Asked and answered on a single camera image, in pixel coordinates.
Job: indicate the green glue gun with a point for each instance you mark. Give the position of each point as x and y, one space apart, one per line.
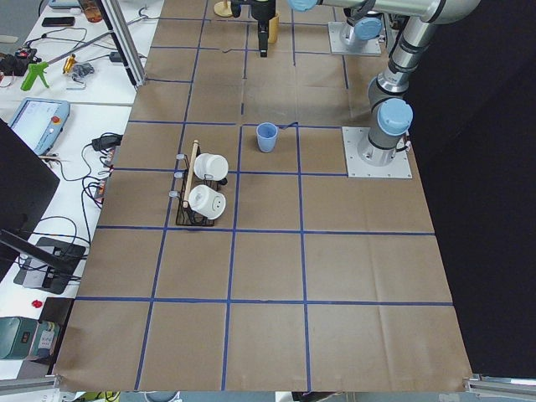
35 71

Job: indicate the light blue plastic cup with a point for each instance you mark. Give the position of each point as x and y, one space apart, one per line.
266 134

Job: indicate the teach pendant blue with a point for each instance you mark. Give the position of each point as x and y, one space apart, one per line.
38 122

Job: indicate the white mug far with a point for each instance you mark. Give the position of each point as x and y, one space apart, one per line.
211 166

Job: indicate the wooden mug tree stand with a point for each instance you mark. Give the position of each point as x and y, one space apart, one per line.
223 9

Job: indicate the black power adapter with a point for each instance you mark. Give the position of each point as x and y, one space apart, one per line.
106 141

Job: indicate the green metal box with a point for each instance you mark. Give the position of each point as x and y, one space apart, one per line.
17 334

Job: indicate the aluminium frame post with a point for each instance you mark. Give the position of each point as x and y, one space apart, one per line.
121 36

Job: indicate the white mug smiley face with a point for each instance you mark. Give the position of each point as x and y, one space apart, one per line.
206 201

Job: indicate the bamboo chopstick holder cup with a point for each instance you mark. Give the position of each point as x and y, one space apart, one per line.
273 29

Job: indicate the black smartphone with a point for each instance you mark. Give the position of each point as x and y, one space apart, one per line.
52 22

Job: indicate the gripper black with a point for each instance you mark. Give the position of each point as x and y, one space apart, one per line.
265 12

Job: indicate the black wire cup rack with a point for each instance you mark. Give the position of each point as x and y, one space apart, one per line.
187 180

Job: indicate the monitor stand base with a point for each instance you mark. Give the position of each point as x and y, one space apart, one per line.
50 265

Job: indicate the grabber reach tool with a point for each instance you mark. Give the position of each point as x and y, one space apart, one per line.
88 42

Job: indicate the black monitor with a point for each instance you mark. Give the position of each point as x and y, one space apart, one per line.
27 185

